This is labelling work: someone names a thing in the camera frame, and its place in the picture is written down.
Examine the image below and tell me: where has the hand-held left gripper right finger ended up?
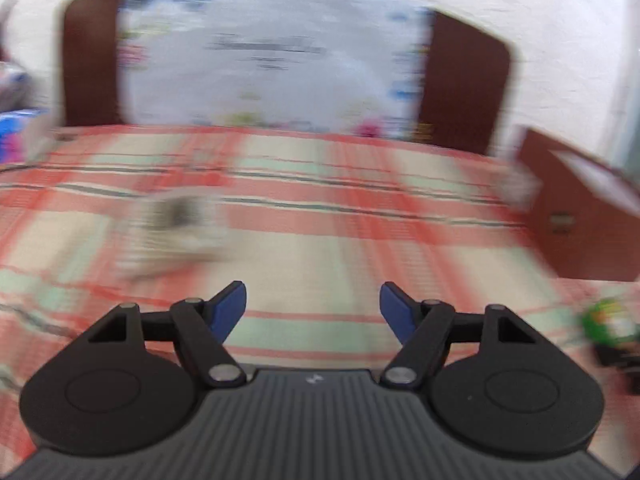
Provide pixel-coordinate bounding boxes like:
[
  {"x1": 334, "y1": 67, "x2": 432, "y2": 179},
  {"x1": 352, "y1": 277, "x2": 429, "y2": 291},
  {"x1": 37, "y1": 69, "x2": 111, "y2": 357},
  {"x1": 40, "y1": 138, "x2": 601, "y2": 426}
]
[{"x1": 380, "y1": 282, "x2": 539, "y2": 389}]

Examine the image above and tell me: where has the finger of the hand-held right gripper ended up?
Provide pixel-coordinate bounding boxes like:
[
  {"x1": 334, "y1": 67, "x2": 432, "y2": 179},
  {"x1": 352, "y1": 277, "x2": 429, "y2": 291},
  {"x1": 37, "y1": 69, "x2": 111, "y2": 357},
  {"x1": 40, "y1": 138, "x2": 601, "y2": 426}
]
[{"x1": 596, "y1": 344, "x2": 640, "y2": 392}]

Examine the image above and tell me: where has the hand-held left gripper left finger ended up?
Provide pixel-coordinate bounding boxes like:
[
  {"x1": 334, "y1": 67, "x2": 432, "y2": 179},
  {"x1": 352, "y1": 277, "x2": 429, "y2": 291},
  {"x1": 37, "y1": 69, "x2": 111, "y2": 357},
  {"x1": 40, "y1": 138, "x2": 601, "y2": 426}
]
[{"x1": 88, "y1": 281, "x2": 247, "y2": 388}]

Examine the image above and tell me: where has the brown storage box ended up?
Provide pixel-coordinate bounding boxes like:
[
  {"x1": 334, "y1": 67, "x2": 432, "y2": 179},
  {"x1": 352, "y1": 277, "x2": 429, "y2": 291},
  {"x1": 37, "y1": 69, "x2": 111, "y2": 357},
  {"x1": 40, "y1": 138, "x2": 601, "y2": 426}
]
[{"x1": 515, "y1": 127, "x2": 640, "y2": 283}]

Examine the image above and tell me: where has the plaid bed sheet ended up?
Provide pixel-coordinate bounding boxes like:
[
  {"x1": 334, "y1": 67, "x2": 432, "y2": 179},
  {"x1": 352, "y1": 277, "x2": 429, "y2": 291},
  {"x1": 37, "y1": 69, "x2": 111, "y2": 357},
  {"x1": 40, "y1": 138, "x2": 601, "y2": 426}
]
[{"x1": 0, "y1": 125, "x2": 640, "y2": 476}]

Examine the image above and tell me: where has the beige grey packet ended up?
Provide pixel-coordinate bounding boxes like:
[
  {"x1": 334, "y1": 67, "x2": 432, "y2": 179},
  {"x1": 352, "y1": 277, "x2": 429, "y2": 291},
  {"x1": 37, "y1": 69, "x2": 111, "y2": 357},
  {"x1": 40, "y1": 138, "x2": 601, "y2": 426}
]
[{"x1": 115, "y1": 195, "x2": 231, "y2": 281}]

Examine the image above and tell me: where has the brown wooden headboard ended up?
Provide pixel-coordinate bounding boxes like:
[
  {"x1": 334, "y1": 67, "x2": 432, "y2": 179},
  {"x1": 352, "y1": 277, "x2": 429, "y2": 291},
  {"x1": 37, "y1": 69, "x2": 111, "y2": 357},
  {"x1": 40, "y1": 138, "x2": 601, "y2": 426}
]
[{"x1": 60, "y1": 0, "x2": 516, "y2": 158}]

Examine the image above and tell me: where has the floral printed white sheet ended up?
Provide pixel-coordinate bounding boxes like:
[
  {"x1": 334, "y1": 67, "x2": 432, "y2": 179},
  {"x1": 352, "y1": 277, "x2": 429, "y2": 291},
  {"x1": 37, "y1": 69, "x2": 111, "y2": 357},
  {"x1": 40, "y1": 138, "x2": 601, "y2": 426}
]
[{"x1": 117, "y1": 0, "x2": 434, "y2": 141}]

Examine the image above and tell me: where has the blue tissue box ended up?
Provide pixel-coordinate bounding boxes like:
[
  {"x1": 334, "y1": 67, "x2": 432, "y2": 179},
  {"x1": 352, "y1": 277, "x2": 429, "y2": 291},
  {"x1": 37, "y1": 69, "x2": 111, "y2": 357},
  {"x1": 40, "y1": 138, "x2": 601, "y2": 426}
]
[{"x1": 0, "y1": 107, "x2": 51, "y2": 164}]

